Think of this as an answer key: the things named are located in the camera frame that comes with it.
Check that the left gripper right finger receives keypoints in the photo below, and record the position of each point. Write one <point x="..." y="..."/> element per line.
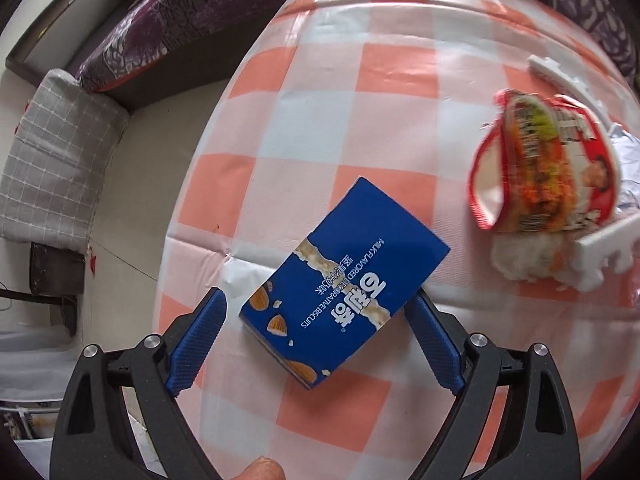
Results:
<point x="536" y="436"/>

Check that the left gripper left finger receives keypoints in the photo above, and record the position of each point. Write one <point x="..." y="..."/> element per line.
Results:
<point x="93" y="437"/>

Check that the blue biscuit box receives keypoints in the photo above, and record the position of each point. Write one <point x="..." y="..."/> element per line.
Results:
<point x="342" y="283"/>

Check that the red instant noodle cup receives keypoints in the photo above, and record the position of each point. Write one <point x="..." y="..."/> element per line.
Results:
<point x="546" y="166"/>

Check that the white tissue wad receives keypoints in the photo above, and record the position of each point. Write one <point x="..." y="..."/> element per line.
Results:
<point x="531" y="257"/>

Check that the person's left hand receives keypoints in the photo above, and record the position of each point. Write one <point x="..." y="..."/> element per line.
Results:
<point x="263" y="468"/>

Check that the small black floor bin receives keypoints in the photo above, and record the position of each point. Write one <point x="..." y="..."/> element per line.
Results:
<point x="55" y="272"/>

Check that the dark bed headboard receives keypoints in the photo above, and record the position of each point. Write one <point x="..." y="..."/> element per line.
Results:
<point x="63" y="36"/>

